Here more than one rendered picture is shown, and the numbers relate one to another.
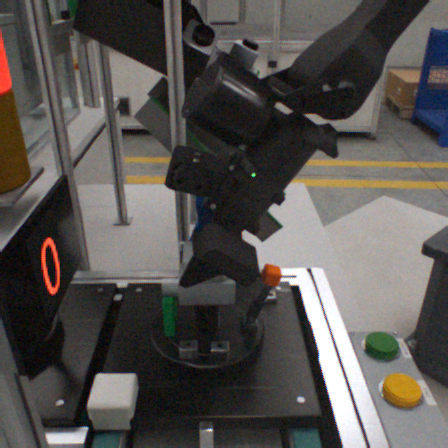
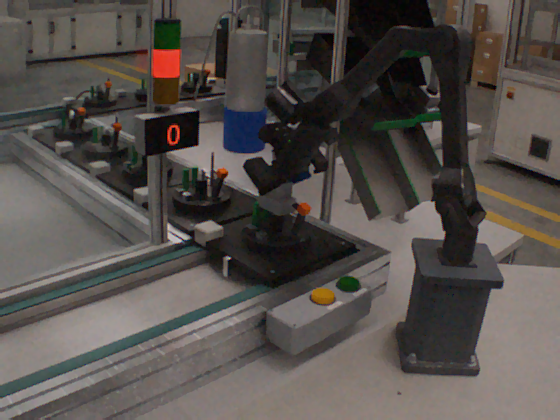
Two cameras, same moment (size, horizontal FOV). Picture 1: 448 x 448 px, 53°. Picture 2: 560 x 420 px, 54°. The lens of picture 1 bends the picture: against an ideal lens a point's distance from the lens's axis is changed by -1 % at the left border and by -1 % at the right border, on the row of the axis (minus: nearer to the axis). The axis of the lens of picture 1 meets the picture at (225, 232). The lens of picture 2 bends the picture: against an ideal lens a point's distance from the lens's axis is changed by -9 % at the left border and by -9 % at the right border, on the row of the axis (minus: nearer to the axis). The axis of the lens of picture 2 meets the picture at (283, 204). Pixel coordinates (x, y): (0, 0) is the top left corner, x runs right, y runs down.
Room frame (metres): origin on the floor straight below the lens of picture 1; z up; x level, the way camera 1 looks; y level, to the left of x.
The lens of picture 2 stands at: (-0.34, -0.79, 1.50)
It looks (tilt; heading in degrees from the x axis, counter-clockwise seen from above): 22 degrees down; 46
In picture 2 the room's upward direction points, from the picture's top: 4 degrees clockwise
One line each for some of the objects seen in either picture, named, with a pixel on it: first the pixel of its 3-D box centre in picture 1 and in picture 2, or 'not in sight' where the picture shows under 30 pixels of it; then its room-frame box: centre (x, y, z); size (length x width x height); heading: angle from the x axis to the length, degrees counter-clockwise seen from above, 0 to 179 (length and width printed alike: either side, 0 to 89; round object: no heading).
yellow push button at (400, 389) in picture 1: (401, 392); (322, 297); (0.35, -0.19, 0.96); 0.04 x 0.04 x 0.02
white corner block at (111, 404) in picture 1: (114, 401); (208, 234); (0.33, 0.12, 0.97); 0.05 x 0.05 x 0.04; 1
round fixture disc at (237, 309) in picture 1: (207, 331); (275, 234); (0.43, 0.02, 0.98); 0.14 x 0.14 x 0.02
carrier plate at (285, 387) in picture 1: (207, 342); (274, 243); (0.43, 0.02, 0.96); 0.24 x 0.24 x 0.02; 1
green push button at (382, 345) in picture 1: (381, 347); (348, 285); (0.42, -0.19, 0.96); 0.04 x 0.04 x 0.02
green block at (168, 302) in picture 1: (169, 316); (256, 213); (0.41, 0.07, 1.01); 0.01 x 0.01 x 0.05; 1
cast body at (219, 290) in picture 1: (197, 269); (274, 191); (0.43, 0.03, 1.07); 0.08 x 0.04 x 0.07; 92
